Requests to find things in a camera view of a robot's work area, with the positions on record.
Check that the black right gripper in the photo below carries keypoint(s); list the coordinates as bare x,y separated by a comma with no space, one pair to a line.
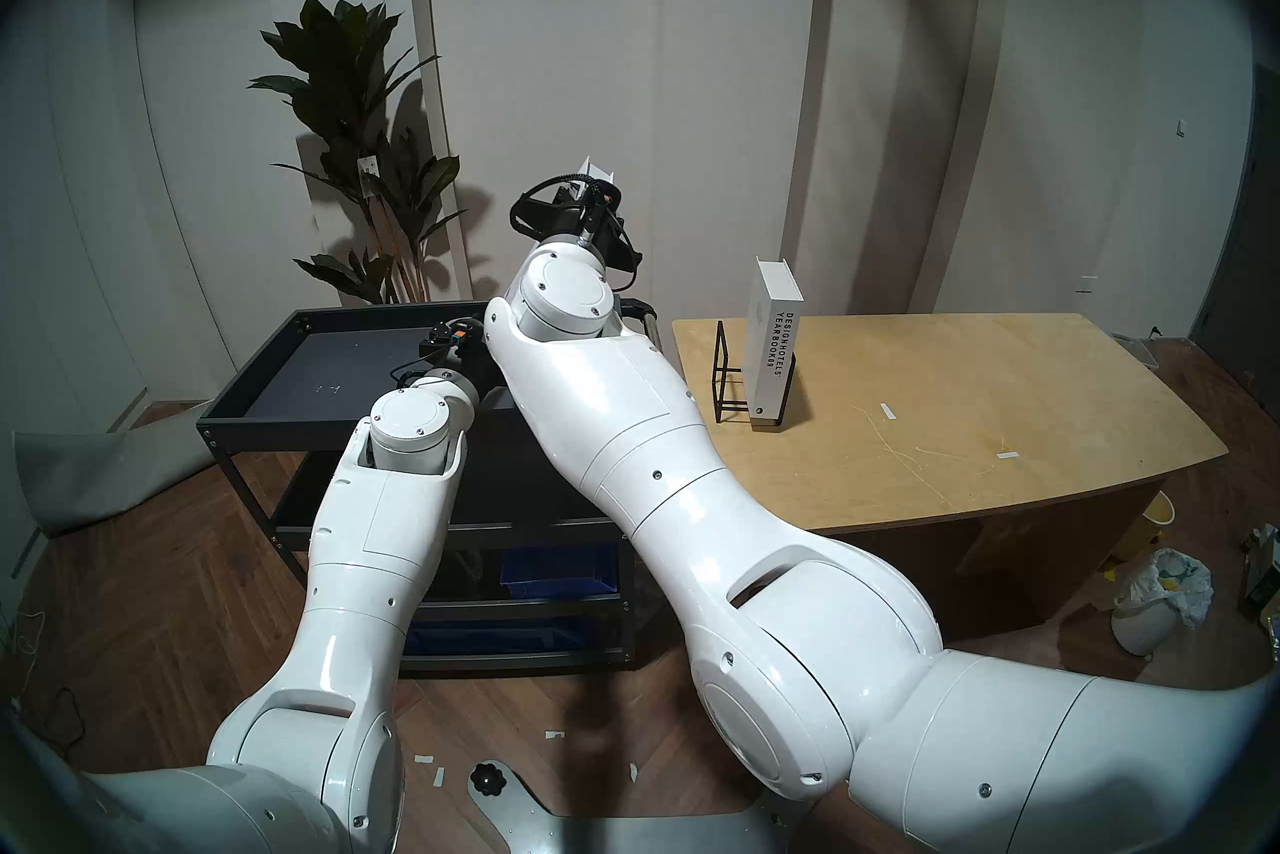
590,212

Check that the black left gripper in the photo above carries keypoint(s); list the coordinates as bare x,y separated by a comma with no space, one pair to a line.
465,352

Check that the white Arietta book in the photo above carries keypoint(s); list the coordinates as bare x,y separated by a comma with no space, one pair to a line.
598,170

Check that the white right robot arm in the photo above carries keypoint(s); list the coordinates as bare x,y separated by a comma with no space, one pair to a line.
640,442

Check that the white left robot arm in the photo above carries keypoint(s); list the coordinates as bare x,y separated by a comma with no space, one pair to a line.
370,542

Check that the black metal utility cart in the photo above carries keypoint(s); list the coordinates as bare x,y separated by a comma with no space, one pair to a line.
290,367

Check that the white plant tag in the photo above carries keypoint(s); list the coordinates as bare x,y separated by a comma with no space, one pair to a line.
368,170

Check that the white Design Hotels yearbook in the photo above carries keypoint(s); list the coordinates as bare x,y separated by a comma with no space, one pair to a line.
775,342

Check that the small blue storage bin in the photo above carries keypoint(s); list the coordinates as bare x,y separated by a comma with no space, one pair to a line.
560,567

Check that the wide blue storage bin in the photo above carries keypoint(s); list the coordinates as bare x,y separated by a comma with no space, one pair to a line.
500,637

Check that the tall green potted plant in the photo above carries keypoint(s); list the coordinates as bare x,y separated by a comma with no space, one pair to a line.
345,62

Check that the grey floor mat sheet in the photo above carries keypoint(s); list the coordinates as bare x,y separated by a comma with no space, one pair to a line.
90,472

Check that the light wooden table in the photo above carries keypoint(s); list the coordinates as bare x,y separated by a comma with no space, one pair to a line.
950,382

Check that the black base knob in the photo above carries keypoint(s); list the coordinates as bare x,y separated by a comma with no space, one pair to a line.
489,779

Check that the white plastic floor tray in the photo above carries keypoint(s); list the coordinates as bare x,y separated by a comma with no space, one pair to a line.
1138,350

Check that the dark grey door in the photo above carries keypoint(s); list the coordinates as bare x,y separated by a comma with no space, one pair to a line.
1250,262

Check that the white bagged trash bin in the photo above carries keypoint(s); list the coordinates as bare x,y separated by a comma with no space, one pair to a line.
1150,612

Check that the cardboard box clutter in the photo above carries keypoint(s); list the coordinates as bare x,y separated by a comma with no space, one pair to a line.
1262,562

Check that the grey metal robot base plate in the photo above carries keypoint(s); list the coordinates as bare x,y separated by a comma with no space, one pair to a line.
540,827

